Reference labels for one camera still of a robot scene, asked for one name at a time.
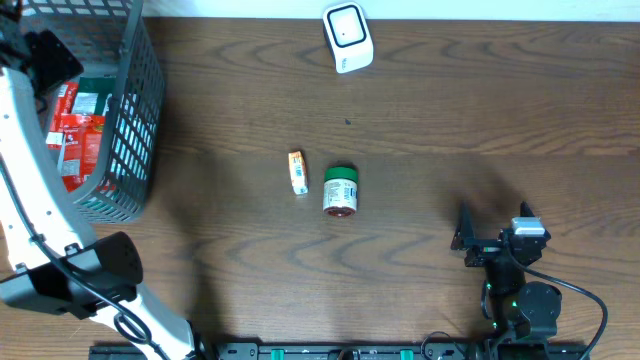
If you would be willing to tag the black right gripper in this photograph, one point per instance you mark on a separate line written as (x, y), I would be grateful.
(465, 239)

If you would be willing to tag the green lid jar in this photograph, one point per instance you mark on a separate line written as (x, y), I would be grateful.
(340, 194)

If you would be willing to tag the small orange white carton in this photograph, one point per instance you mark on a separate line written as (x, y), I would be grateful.
(298, 174)

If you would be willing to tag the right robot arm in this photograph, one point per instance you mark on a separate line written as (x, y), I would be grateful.
(524, 314)

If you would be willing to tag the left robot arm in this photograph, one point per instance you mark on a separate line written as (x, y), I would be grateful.
(59, 264)

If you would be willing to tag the white barcode scanner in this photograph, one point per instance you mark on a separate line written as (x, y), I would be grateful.
(348, 37)

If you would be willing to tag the green white packet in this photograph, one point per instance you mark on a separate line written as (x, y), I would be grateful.
(93, 95)

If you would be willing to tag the red snack packet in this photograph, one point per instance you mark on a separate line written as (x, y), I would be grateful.
(76, 139)

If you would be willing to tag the grey plastic mesh basket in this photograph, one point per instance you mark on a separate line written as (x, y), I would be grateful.
(109, 38)

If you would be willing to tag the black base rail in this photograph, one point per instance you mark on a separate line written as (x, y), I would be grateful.
(439, 350)

